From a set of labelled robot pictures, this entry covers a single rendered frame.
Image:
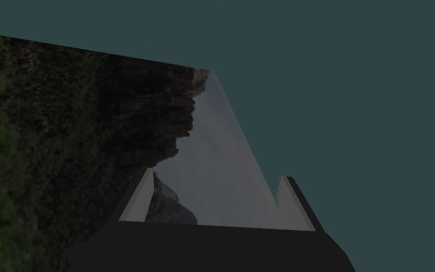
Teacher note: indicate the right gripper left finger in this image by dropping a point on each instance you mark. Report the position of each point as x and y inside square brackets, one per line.
[138, 200]

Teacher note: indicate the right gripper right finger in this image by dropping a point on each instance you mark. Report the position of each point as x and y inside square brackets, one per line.
[295, 207]

